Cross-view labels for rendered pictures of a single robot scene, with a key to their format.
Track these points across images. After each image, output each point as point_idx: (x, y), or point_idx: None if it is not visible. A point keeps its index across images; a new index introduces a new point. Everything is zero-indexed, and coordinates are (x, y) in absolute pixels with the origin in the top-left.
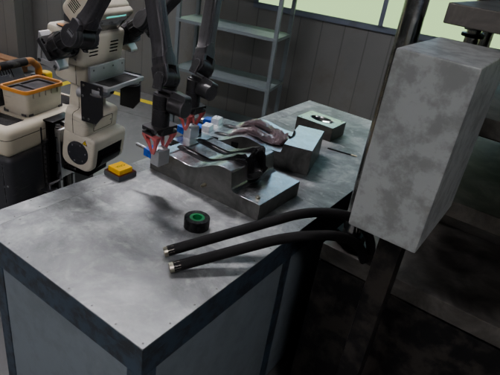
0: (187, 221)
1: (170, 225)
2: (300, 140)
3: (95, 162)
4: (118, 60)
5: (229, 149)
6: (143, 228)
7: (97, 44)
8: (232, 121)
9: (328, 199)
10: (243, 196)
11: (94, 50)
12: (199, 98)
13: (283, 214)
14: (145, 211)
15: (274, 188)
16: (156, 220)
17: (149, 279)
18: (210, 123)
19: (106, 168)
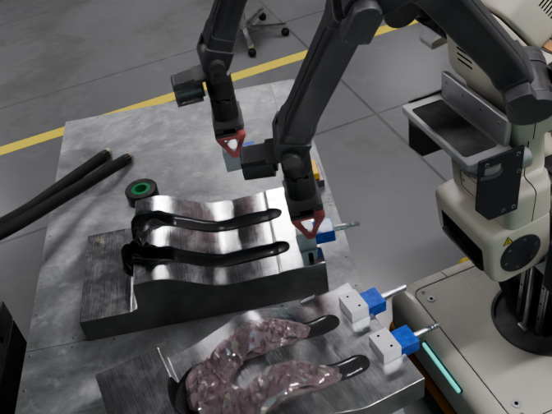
0: (143, 178)
1: (165, 181)
2: (144, 393)
3: (441, 222)
4: (493, 112)
5: (226, 272)
6: (181, 162)
7: (384, 19)
8: (379, 391)
9: (36, 377)
10: (117, 231)
11: (465, 56)
12: (285, 184)
13: (29, 209)
14: (208, 173)
15: (98, 274)
16: (184, 175)
17: (115, 144)
18: (354, 306)
19: (318, 163)
